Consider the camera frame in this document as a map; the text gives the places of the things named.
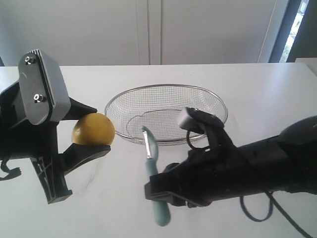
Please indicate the yellow lemon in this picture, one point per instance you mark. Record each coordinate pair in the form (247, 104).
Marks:
(93, 130)

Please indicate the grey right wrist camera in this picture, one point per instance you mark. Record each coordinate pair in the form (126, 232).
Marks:
(197, 121)

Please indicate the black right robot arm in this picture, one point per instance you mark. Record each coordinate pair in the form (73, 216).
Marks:
(299, 141)

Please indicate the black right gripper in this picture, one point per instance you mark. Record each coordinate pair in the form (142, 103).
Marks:
(221, 171)

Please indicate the teal handled peeler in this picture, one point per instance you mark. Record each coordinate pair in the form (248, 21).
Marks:
(161, 210)

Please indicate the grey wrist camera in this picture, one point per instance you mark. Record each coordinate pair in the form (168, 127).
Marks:
(43, 90)
(197, 121)

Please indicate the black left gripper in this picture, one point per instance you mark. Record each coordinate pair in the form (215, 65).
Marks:
(20, 139)

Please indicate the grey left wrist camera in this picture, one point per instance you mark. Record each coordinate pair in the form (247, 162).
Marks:
(43, 90)

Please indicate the oval wire mesh basket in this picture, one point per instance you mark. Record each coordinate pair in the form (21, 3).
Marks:
(157, 107)

